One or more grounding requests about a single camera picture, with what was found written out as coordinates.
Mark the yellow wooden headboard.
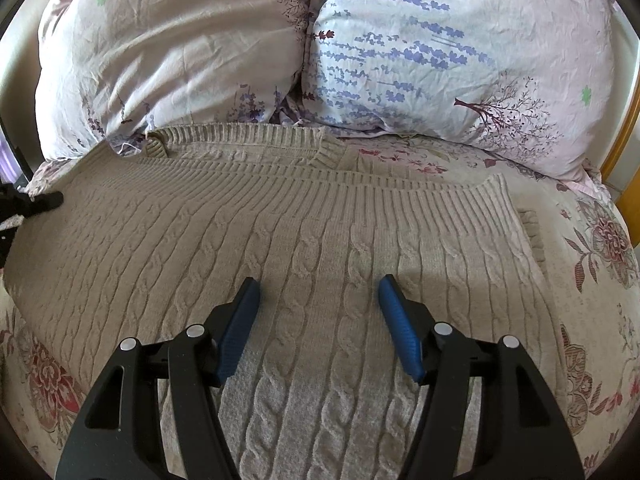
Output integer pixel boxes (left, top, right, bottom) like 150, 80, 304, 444
598, 104, 640, 246

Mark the floral bedspread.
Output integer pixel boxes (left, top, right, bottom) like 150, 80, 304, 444
1, 124, 639, 474

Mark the beige cable-knit sweater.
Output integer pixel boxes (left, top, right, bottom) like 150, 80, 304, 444
4, 125, 566, 479

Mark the lavender-print white pillow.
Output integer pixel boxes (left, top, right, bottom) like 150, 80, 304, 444
300, 0, 614, 181

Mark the pink pillow with green clover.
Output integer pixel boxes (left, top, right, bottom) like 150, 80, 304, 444
35, 0, 309, 160

